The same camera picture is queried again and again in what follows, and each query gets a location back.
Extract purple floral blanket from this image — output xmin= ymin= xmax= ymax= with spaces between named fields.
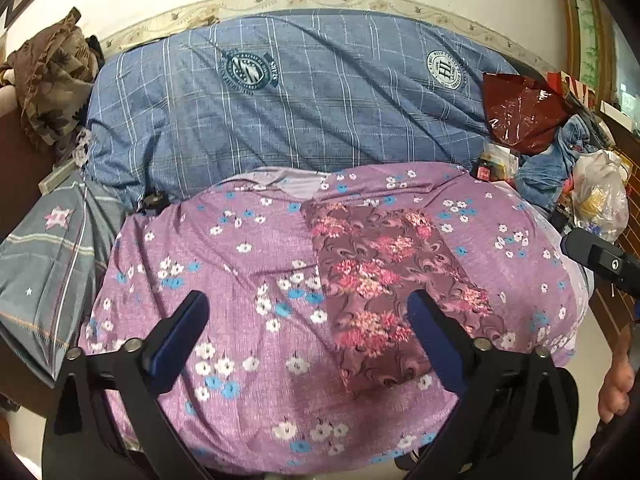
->
xmin=77 ymin=162 xmax=593 ymax=478

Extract white slat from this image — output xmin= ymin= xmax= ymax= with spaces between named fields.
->
xmin=41 ymin=162 xmax=86 ymax=195

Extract white plastic bag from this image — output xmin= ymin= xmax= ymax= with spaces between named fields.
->
xmin=570 ymin=150 xmax=631 ymax=243

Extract blue plaid quilt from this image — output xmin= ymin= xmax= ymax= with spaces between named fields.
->
xmin=82 ymin=7 xmax=521 ymax=206

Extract clear plastic packet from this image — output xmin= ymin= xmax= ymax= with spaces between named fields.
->
xmin=482 ymin=142 xmax=522 ymax=181

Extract wooden headboard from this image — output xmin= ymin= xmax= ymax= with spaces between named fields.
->
xmin=0 ymin=85 xmax=61 ymax=241

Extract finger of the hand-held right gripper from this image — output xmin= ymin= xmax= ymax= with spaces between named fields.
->
xmin=560 ymin=227 xmax=640 ymax=297

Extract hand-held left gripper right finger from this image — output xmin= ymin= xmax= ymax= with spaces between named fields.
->
xmin=407 ymin=290 xmax=581 ymax=480

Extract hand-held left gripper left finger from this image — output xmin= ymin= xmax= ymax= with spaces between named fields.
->
xmin=42 ymin=290 xmax=211 ymax=480

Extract person's right hand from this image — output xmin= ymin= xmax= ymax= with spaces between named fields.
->
xmin=597 ymin=324 xmax=640 ymax=423

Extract wooden window frame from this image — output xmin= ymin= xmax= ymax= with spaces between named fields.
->
xmin=557 ymin=0 xmax=640 ymax=111

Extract red plastic bag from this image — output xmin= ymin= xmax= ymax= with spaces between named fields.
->
xmin=482 ymin=72 xmax=571 ymax=156

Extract blue jeans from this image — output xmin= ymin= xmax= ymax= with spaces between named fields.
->
xmin=515 ymin=114 xmax=613 ymax=211

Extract maroon pink floral shirt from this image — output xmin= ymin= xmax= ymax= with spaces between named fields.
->
xmin=301 ymin=201 xmax=506 ymax=395

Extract brown patterned cloth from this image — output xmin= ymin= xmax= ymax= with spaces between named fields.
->
xmin=12 ymin=7 xmax=103 ymax=153

